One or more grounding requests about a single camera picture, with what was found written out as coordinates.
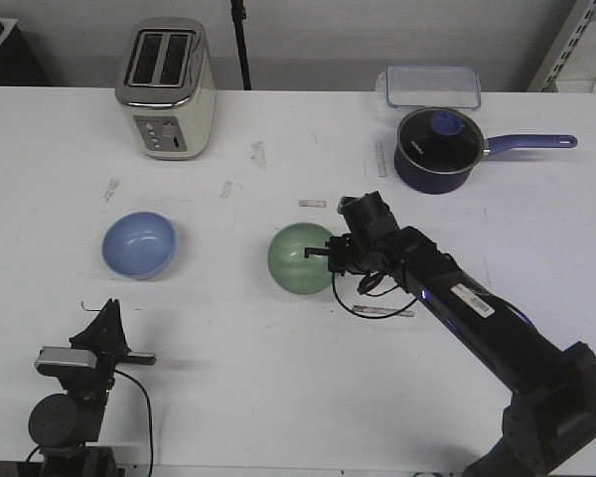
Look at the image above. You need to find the glass lid with blue knob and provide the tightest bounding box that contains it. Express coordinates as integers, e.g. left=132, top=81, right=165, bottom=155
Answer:
left=398, top=107, right=484, bottom=174

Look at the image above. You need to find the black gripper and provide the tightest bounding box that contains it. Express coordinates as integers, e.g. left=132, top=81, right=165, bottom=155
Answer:
left=58, top=299, right=157, bottom=396
left=303, top=234, right=377, bottom=275

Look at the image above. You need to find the clear plastic food container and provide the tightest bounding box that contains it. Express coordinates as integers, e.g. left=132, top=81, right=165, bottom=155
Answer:
left=375, top=64, right=482, bottom=110

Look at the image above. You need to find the blue bowl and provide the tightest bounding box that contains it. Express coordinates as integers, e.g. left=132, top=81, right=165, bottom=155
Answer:
left=100, top=212, right=178, bottom=280

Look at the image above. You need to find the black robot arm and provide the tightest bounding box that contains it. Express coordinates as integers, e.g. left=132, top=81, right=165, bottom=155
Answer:
left=304, top=192, right=596, bottom=476
left=28, top=298, right=156, bottom=476

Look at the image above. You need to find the white slotted shelf upright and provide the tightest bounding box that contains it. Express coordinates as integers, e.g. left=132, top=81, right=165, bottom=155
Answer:
left=527, top=1, right=596, bottom=93

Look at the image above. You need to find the silver two-slot toaster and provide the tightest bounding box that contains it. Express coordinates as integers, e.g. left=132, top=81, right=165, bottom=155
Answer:
left=115, top=17, right=217, bottom=161

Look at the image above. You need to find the blue saucepan with handle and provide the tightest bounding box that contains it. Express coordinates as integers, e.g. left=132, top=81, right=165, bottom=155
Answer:
left=393, top=107, right=578, bottom=195

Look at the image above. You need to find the black tripod pole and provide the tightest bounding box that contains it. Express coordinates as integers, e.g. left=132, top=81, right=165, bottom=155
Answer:
left=230, top=0, right=252, bottom=90

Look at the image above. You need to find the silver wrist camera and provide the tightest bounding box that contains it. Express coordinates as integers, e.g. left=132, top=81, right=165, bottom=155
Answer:
left=34, top=346, right=97, bottom=377

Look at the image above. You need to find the green bowl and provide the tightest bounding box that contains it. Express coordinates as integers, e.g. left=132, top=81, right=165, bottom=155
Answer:
left=267, top=223, right=333, bottom=295

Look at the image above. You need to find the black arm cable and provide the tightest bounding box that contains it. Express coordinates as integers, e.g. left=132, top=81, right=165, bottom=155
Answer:
left=330, top=270, right=418, bottom=319
left=24, top=297, right=154, bottom=473

